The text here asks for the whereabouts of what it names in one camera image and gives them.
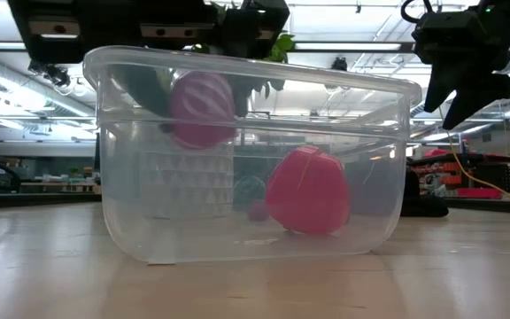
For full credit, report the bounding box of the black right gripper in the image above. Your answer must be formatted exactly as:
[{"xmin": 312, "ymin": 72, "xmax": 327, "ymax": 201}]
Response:
[{"xmin": 413, "ymin": 9, "xmax": 510, "ymax": 131}]

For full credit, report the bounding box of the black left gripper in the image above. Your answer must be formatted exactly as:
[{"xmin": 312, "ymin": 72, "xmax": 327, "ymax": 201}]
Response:
[{"xmin": 7, "ymin": 0, "xmax": 290, "ymax": 119}]

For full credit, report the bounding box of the purple striped toy ball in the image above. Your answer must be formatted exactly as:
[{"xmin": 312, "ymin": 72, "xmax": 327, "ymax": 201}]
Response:
[{"xmin": 169, "ymin": 70, "xmax": 238, "ymax": 151}]

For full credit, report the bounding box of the green striped toy watermelon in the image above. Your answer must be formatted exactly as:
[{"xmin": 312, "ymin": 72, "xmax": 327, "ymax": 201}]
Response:
[{"xmin": 232, "ymin": 175, "xmax": 267, "ymax": 212}]

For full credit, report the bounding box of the red toy apple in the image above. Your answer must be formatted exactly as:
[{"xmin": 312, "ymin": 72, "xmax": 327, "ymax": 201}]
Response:
[{"xmin": 265, "ymin": 144, "xmax": 352, "ymax": 236}]

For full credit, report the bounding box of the clear plastic tupperware container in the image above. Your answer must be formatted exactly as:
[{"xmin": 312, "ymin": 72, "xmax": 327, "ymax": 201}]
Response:
[{"xmin": 82, "ymin": 45, "xmax": 422, "ymax": 266}]

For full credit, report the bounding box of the cluttered black workbench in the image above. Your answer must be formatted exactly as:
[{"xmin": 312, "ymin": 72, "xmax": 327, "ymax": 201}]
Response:
[{"xmin": 407, "ymin": 149, "xmax": 510, "ymax": 200}]

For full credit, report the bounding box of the succulent in white patterned pot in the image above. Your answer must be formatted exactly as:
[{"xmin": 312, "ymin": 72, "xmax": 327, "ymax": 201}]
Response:
[{"xmin": 139, "ymin": 148, "xmax": 235, "ymax": 219}]

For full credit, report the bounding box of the pink plastic bin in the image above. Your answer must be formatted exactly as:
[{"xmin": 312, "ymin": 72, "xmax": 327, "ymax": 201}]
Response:
[{"xmin": 457, "ymin": 187, "xmax": 503, "ymax": 199}]

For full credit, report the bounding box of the wooden workbench with items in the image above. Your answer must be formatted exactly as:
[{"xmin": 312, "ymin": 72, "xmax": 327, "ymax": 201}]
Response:
[{"xmin": 19, "ymin": 166, "xmax": 101, "ymax": 194}]

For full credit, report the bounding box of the yellow hanging cable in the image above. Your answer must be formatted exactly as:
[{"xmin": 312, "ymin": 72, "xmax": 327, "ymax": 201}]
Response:
[{"xmin": 438, "ymin": 105, "xmax": 510, "ymax": 201}]

